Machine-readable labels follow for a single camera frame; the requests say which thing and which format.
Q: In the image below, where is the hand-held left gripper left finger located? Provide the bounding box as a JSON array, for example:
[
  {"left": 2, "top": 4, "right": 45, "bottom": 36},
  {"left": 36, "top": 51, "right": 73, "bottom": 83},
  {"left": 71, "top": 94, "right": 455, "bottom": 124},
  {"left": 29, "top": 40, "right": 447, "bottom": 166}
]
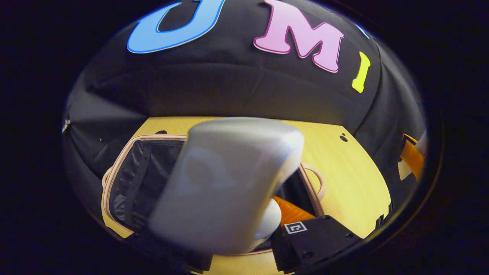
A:
[{"left": 128, "top": 229, "right": 213, "bottom": 274}]

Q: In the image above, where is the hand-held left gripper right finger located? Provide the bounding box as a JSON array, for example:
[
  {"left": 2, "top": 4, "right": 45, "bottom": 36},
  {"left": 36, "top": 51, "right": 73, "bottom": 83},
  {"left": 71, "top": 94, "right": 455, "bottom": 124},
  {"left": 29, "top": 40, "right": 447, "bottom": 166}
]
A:
[{"left": 272, "top": 196, "right": 363, "bottom": 274}]

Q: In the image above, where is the white skin care tube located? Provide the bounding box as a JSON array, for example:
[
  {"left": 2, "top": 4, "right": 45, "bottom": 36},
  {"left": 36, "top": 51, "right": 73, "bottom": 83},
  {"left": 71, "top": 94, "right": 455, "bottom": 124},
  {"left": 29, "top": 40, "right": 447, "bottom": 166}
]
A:
[{"left": 148, "top": 116, "right": 305, "bottom": 256}]

